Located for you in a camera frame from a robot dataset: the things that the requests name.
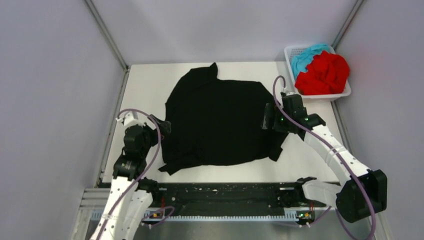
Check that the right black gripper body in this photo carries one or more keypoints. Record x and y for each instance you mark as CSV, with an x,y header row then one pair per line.
x,y
281,123

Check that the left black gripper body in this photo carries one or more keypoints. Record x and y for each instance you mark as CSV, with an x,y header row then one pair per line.
x,y
152,136

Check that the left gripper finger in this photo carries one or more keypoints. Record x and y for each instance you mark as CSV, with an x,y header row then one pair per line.
x,y
157,120
165,127

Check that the black t shirt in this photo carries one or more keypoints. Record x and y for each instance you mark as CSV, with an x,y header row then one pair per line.
x,y
217,122

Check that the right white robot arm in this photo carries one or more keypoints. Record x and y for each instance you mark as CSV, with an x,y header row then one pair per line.
x,y
358,186

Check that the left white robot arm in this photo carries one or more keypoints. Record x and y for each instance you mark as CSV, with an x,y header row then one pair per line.
x,y
131,193

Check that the blue t shirt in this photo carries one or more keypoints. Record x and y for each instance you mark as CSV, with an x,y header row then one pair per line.
x,y
301,57

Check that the white plastic basket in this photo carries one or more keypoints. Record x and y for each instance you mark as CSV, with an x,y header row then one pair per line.
x,y
322,97

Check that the red t shirt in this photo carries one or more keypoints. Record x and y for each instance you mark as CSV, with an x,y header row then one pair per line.
x,y
327,74

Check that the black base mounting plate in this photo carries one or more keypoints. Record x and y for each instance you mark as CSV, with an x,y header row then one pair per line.
x,y
234,199

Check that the white slotted cable duct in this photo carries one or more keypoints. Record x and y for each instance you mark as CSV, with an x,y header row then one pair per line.
x,y
289,215

